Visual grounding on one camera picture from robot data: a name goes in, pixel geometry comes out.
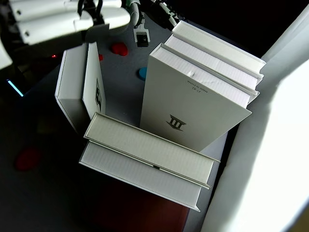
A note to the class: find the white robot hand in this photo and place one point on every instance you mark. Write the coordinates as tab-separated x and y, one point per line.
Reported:
166	14
48	24

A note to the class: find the white Fashion India book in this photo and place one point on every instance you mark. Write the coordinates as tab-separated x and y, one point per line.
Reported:
70	82

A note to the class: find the white book with pale lettering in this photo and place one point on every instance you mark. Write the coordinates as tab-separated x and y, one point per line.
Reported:
217	39

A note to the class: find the red heart block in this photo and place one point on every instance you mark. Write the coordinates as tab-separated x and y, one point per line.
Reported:
119	48

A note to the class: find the red star block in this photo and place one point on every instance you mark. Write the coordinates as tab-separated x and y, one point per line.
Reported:
100	57

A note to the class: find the blue disc block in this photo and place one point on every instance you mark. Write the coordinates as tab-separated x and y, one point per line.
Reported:
143	73

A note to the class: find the cyan indicator light strip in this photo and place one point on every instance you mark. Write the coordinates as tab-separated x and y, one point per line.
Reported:
15	88

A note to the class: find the grey table cloth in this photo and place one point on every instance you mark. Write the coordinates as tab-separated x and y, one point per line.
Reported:
120	91

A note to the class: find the grey book with faint lettering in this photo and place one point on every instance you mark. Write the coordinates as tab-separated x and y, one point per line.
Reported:
193	108

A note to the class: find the purple disc block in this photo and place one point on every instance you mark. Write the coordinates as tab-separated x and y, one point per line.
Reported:
27	158

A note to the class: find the grey book with Chinese lettering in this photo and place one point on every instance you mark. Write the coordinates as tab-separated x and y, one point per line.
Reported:
149	149

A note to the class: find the white backdrop panel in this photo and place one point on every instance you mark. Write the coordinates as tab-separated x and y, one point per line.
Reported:
265	145

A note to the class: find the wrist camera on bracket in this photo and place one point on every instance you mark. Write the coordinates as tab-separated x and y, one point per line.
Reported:
142	39

